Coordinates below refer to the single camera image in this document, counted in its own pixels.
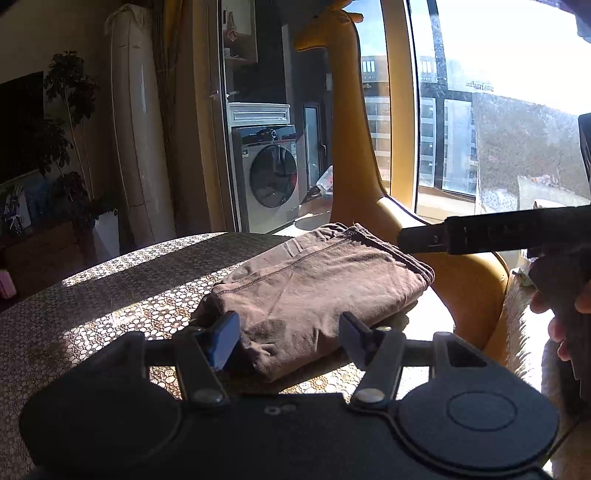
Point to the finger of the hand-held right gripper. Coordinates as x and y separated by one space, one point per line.
461 235

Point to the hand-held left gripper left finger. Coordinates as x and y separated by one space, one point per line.
226 339

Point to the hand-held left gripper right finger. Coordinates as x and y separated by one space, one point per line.
354 334

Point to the brown t-shirt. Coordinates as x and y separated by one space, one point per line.
314 286

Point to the person's right hand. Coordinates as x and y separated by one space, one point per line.
541 302

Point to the gold white lace tablecloth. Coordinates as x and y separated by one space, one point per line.
115 286

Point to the clear plastic bottle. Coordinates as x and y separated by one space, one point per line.
327 180

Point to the yellow giraffe chair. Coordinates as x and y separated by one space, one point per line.
351 138

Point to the grey washing machine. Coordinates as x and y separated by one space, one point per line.
268 175

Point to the wooden tv console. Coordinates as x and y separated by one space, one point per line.
46 249

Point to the white standing air conditioner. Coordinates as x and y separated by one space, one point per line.
138 138

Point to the pink case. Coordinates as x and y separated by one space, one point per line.
7 286

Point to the green plant patterned pot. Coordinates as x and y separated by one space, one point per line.
14 221

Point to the green plant white planter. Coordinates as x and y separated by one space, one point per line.
69 92

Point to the black television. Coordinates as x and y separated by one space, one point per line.
21 129

